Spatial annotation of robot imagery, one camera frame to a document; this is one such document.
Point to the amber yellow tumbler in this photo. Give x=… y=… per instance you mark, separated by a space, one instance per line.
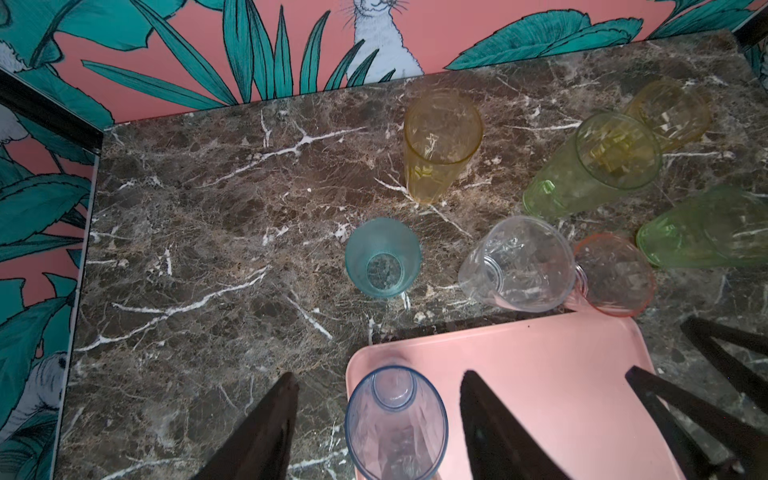
x=442 y=133

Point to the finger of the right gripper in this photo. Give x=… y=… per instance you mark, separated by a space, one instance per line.
x=747 y=444
x=704 y=335

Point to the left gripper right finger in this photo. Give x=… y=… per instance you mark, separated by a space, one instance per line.
x=498 y=446

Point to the left black frame post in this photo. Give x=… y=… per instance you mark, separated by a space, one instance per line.
x=33 y=105

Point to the teal frosted tumbler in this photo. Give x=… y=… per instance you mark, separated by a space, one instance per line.
x=383 y=257

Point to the blue-grey clear tumbler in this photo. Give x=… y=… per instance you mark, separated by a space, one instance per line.
x=396 y=425

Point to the pink clear tumbler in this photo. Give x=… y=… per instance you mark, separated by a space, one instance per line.
x=613 y=277

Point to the light green tumbler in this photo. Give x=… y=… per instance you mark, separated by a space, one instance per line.
x=609 y=156

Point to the clear colourless tumbler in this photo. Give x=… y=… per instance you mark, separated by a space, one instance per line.
x=522 y=264

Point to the yellow short tumbler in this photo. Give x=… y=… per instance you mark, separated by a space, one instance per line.
x=675 y=115

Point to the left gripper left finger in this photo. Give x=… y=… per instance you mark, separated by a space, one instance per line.
x=260 y=447

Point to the pink plastic tray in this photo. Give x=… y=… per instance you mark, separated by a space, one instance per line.
x=562 y=377

